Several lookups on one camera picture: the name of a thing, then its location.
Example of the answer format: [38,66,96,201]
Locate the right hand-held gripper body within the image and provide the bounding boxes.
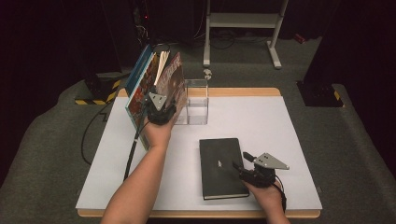
[240,152,290,189]

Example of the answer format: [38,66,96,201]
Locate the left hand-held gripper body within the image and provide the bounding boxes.
[146,92,177,126]

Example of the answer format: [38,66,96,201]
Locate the black notebook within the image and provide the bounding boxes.
[199,137,250,201]

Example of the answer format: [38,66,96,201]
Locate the sky blue and green picture book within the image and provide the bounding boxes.
[124,50,163,152]

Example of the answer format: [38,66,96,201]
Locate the purple paperback book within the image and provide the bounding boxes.
[153,50,189,126]

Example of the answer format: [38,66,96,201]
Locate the clear acrylic book rack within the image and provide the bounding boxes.
[174,78,209,126]

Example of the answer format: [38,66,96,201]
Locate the person's left hand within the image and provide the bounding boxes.
[141,119,176,150]

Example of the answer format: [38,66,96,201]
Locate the person's right hand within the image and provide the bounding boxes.
[242,181,286,215]

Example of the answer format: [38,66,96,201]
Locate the white metal stand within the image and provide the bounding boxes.
[203,0,290,70]

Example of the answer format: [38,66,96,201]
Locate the right hand-held gripper cable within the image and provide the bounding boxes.
[274,175,288,213]

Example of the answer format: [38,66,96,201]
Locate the black post base striped edge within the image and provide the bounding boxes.
[74,73,121,106]

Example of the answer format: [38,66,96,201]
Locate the black floor cable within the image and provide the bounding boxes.
[80,42,172,166]

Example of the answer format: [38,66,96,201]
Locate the dark computer tower with cables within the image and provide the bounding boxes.
[132,0,157,68]

